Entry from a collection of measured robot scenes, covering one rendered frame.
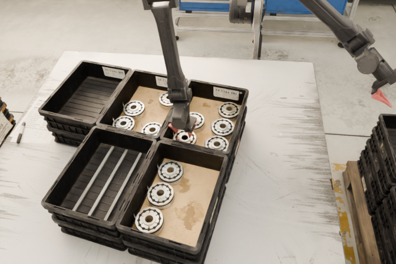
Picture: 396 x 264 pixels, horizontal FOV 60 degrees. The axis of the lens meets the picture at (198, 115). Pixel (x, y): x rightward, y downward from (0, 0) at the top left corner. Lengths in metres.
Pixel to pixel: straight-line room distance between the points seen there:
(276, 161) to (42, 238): 1.05
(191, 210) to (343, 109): 1.94
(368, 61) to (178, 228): 0.86
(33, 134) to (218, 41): 2.19
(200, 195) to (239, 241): 0.24
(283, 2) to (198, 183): 2.31
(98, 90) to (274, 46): 2.13
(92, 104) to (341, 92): 2.12
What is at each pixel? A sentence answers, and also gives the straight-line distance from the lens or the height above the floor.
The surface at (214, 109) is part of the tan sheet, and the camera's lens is 1.67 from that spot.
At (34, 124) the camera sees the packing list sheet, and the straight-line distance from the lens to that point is 2.02.
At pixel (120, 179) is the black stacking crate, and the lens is 1.47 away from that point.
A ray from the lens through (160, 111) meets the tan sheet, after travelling 1.68.
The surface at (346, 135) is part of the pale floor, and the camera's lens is 2.82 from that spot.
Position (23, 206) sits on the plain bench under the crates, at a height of 0.70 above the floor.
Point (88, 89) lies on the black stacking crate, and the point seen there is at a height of 0.83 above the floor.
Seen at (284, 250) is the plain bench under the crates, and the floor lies 0.70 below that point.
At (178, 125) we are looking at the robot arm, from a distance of 1.31.
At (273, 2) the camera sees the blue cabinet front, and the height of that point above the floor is 0.43.
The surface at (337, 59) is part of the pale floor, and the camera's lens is 3.51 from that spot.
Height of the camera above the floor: 2.02
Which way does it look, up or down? 46 degrees down
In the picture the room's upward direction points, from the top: 3 degrees counter-clockwise
